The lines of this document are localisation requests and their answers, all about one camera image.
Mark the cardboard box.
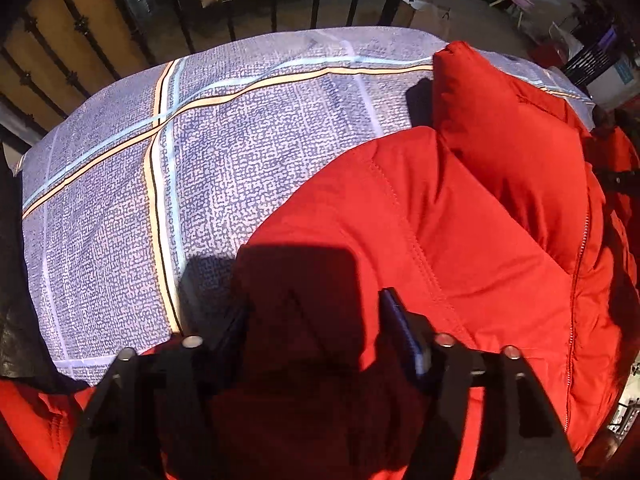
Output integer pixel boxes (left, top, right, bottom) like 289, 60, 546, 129
395, 0, 452, 29

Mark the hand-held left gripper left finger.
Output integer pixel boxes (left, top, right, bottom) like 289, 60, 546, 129
59, 300, 251, 480

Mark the black iron railing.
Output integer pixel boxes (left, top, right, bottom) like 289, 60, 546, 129
0, 0, 421, 131

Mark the black metal stand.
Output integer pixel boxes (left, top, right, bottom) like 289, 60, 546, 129
560, 25, 622, 87

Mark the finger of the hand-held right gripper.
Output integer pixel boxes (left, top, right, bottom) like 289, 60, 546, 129
597, 167, 640, 192

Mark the blue plaid bed sheet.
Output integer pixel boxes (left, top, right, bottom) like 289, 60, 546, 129
15, 26, 596, 387

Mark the red puffer jacket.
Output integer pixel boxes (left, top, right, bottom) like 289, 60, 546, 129
0, 40, 640, 480

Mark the black quilted jacket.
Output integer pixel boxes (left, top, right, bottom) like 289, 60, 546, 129
0, 150, 91, 395

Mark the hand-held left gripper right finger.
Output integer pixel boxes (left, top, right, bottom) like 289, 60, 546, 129
377, 287, 583, 480

